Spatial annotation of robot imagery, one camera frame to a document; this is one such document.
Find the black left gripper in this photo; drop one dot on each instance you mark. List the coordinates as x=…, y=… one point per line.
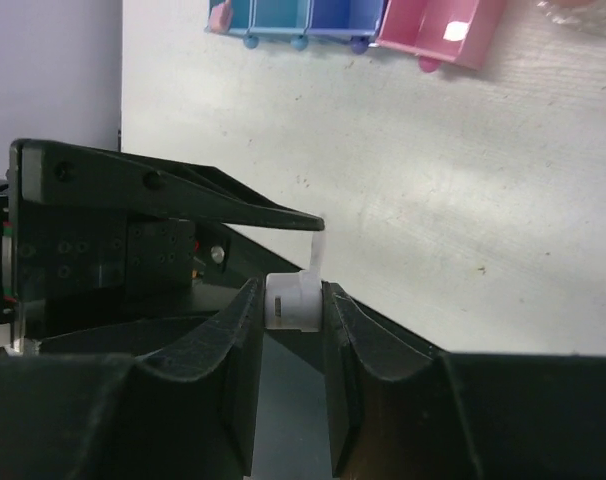
x=66, y=269

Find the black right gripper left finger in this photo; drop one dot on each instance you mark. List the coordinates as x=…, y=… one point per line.
x=188, y=411

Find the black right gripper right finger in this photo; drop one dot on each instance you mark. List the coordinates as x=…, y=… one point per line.
x=401, y=408

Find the white pink toothbrush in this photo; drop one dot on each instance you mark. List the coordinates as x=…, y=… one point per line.
x=220, y=17

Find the clear textured oval tray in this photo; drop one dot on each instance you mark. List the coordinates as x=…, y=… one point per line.
x=583, y=16

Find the light blue drawer box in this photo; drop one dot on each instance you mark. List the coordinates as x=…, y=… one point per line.
x=233, y=18
x=282, y=19

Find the purple drawer box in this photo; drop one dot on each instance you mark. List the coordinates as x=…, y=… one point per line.
x=353, y=23

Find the pink drawer box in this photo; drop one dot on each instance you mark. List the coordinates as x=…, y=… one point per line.
x=457, y=32

